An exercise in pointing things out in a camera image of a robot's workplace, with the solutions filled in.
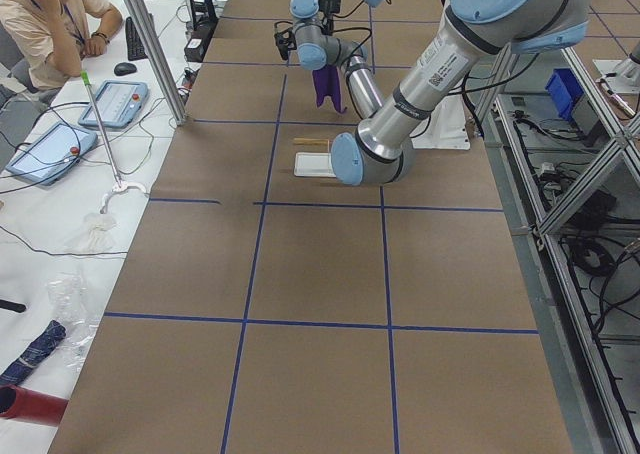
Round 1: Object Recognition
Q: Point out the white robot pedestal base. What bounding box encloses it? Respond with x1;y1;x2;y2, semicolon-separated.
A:
410;95;470;151

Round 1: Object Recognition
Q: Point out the red cylinder tube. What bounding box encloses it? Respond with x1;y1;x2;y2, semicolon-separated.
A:
1;385;68;427

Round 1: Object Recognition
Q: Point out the upper teach pendant tablet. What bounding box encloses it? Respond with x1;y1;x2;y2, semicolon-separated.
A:
90;80;149;130

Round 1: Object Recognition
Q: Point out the teach pendant tablet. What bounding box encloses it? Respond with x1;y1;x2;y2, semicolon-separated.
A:
90;80;149;130
6;122;97;186

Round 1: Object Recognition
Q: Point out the clear plastic bag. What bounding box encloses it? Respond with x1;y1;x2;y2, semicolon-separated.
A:
46;273;100;373

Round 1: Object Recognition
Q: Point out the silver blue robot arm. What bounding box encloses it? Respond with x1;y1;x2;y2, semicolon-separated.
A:
289;0;590;185

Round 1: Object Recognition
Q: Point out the lower teach pendant tablet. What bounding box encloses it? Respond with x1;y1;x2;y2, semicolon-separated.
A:
6;122;97;186

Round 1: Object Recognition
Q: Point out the black computer mouse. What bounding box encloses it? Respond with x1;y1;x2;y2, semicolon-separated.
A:
113;62;137;77

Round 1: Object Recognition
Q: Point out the blue storage bin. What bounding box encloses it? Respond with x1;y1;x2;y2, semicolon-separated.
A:
545;68;584;121

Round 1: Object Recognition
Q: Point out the white crumpled cloth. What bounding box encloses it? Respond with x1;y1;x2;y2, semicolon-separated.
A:
65;213;117;254

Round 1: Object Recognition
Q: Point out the white wooden towel rack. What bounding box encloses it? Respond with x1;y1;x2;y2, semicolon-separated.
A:
293;138;335;178

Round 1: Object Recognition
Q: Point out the black keyboard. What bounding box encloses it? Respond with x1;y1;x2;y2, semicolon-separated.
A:
124;17;147;61

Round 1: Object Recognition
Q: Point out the folded blue umbrella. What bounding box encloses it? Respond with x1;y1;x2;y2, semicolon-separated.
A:
1;320;66;387

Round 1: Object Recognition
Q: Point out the black power adapter box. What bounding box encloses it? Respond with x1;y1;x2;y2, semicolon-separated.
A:
184;24;215;63

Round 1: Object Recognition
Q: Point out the reacher grabber stick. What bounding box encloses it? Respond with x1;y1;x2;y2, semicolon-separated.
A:
79;71;149;214

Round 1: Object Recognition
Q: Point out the purple towel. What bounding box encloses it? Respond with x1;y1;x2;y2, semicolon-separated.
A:
312;65;346;114

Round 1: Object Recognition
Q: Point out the person in beige shirt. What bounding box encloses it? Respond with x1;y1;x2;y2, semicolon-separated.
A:
1;0;123;92

